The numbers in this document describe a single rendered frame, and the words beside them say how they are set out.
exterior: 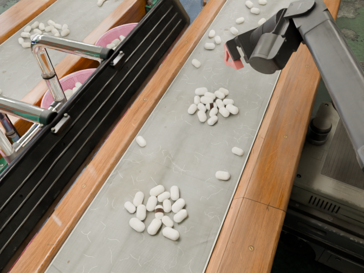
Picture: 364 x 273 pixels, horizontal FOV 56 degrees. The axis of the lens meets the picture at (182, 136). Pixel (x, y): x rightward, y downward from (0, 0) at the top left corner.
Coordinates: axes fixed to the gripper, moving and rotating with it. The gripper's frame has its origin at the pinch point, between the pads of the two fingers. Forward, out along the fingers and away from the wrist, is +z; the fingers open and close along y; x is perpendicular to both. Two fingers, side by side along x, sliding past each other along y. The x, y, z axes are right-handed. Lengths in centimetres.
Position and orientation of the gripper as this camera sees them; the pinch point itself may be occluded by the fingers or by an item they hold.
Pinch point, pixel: (242, 54)
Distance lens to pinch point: 89.6
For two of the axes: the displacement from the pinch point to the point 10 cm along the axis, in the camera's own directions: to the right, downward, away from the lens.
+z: -2.9, 1.1, 9.5
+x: -4.4, -9.0, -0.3
